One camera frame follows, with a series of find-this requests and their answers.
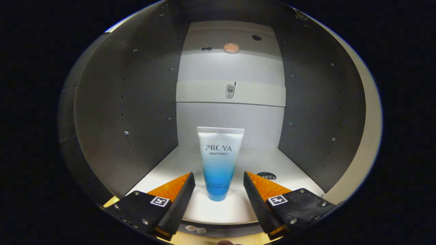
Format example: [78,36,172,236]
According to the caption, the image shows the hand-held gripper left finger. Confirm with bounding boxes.
[104,172,196,241]

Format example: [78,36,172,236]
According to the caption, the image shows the white blue cosmetic tube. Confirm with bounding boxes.
[197,127,245,202]

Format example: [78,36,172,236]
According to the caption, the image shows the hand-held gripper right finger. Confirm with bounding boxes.
[243,171,338,240]

